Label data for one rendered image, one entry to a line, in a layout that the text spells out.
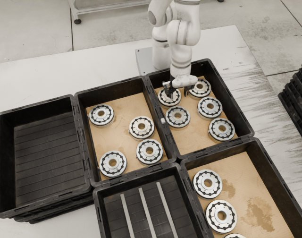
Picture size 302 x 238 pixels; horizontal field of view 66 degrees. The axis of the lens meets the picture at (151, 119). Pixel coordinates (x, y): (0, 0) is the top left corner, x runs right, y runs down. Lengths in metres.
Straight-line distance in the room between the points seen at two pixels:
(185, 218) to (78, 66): 0.98
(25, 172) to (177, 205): 0.58
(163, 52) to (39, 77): 0.71
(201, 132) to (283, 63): 1.74
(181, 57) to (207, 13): 2.14
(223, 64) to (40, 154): 1.02
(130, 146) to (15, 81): 0.80
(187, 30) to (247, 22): 2.20
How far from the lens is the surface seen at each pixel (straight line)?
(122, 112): 1.01
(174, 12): 1.01
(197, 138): 0.96
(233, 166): 0.94
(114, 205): 0.88
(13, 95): 1.42
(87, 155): 0.84
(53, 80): 1.39
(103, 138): 0.97
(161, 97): 1.00
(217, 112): 1.00
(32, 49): 2.75
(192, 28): 0.73
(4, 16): 3.34
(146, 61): 1.22
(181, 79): 0.83
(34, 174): 1.00
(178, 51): 0.79
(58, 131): 1.04
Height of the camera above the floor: 1.69
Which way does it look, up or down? 60 degrees down
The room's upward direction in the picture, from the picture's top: 2 degrees counter-clockwise
